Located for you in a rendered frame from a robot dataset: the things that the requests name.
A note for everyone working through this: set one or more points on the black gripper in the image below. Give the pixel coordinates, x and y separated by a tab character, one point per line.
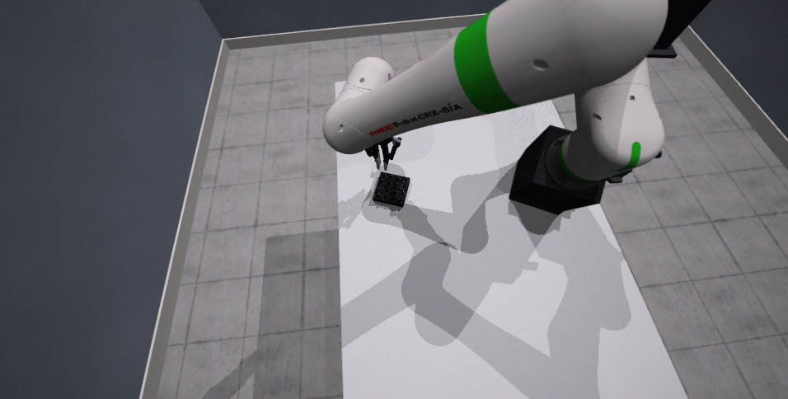
374	151

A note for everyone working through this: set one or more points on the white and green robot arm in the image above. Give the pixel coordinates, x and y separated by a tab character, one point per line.
521	53

